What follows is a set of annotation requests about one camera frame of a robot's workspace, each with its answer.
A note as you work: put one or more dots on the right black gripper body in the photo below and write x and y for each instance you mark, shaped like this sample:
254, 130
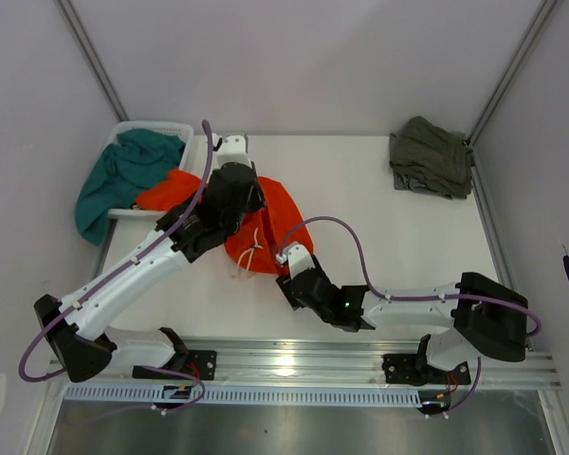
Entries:
284, 282

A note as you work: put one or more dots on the orange shorts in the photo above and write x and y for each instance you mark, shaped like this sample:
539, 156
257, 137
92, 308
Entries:
255, 246

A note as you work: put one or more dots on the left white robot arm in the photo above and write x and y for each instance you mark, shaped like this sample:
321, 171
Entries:
78, 326

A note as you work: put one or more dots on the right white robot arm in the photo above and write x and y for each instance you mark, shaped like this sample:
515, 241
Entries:
475, 316

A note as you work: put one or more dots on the teal shorts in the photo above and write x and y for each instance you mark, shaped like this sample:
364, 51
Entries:
90, 219

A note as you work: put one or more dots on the grey folded shorts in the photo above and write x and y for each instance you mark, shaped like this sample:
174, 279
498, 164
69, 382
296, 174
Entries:
404, 182

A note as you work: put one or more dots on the olive green folded shorts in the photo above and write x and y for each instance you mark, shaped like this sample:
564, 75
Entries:
437, 157

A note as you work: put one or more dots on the white plastic basket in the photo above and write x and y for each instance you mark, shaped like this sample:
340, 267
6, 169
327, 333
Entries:
136, 156

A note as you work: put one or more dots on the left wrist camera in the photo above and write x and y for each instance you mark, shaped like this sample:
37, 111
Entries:
230, 149

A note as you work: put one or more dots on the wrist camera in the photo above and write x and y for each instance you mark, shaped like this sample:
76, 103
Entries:
297, 258
230, 149

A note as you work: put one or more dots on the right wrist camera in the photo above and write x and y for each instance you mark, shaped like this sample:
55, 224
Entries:
297, 258

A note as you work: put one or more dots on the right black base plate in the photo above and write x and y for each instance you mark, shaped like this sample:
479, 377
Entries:
405, 369

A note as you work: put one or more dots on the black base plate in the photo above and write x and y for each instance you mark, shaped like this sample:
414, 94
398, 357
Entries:
198, 363
405, 369

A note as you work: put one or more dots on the aluminium mounting rail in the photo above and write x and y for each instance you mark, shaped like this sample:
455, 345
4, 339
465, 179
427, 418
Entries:
350, 364

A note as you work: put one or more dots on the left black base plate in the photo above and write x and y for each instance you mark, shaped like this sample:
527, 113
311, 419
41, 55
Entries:
198, 363

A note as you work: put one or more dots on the left corner aluminium post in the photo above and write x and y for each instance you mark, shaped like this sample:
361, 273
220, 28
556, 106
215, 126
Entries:
84, 42

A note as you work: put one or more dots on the corner aluminium post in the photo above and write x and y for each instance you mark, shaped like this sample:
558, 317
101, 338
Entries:
84, 42
521, 53

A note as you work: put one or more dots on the white slotted cable duct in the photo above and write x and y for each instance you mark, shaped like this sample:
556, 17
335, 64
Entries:
243, 395

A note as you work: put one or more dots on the right corner aluminium post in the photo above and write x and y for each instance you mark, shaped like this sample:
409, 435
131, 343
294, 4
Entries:
521, 53

